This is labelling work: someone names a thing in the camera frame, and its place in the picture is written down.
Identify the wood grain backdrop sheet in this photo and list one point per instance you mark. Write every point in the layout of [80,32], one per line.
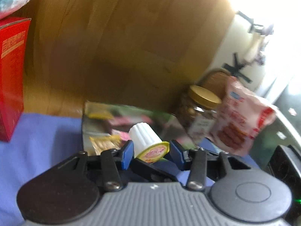
[135,52]

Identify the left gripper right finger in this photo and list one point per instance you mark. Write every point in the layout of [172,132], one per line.
[236,189]

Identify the nut jar gold lid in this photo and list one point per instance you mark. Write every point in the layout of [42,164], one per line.
[197,112]

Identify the orange snack packet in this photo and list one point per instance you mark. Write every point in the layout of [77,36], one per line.
[103,143]

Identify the white jelly cup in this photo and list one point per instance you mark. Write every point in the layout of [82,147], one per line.
[148,146]

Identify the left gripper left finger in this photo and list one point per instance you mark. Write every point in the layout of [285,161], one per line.
[71,189]

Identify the red gift box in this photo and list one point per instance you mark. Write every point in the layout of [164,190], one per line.
[14,31]

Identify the round wooden tray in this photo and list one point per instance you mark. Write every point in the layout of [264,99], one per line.
[215,81]

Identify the pink snack bag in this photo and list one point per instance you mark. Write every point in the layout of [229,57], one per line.
[240,118]

